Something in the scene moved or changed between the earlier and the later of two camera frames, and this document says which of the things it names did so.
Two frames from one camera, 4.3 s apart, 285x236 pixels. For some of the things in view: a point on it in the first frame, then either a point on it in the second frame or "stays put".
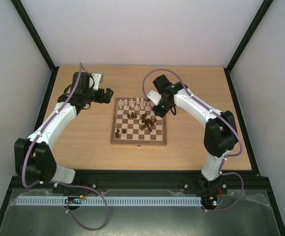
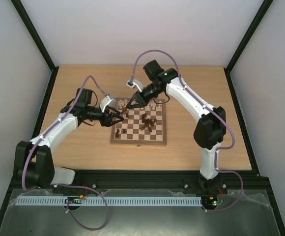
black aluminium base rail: [143, 180] stays put
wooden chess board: [134, 121] stays put
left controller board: [74, 200] stays put
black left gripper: [101, 98] to [107, 122]
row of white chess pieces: [137, 104] stays put
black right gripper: [160, 111] to [140, 97]
